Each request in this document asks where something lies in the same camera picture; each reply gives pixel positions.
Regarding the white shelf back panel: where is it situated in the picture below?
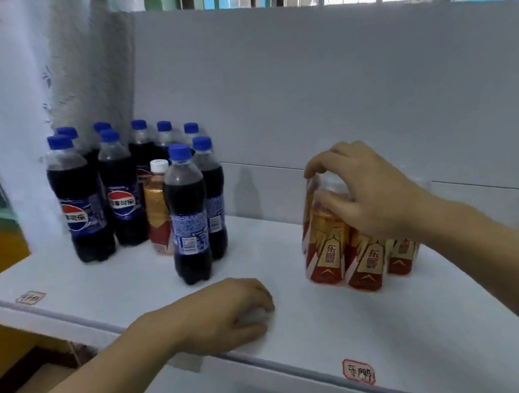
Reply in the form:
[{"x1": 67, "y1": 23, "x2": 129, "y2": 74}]
[{"x1": 122, "y1": 0, "x2": 519, "y2": 268}]

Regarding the person's right hand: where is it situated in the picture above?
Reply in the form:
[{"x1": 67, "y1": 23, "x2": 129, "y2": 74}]
[{"x1": 300, "y1": 133, "x2": 436, "y2": 250}]

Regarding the red-framed white shelf label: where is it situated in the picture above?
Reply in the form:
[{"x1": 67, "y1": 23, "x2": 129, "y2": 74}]
[
  {"x1": 14, "y1": 289, "x2": 48, "y2": 307},
  {"x1": 342, "y1": 356, "x2": 377, "y2": 388}
]

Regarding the group of cola bottles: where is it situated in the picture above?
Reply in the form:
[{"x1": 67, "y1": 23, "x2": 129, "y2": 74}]
[{"x1": 41, "y1": 110, "x2": 236, "y2": 300}]

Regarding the gold drink bottle white cap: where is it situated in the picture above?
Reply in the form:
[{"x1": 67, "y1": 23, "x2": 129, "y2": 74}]
[{"x1": 139, "y1": 158, "x2": 179, "y2": 257}]

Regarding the person's left forearm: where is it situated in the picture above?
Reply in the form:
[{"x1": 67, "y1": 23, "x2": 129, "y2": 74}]
[{"x1": 0, "y1": 310, "x2": 184, "y2": 393}]

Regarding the person's right forearm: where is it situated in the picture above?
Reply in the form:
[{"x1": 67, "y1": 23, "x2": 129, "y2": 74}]
[{"x1": 418, "y1": 180, "x2": 519, "y2": 376}]

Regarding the person's left hand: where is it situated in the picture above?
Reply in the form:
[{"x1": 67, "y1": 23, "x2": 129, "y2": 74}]
[{"x1": 157, "y1": 273, "x2": 281, "y2": 362}]

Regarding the gold red drink bottle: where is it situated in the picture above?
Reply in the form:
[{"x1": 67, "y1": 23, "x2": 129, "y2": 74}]
[
  {"x1": 340, "y1": 226, "x2": 394, "y2": 295},
  {"x1": 296, "y1": 172, "x2": 359, "y2": 288},
  {"x1": 383, "y1": 234, "x2": 424, "y2": 278}
]

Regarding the white lace curtain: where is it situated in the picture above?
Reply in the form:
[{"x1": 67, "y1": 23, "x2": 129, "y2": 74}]
[{"x1": 0, "y1": 0, "x2": 170, "y2": 256}]

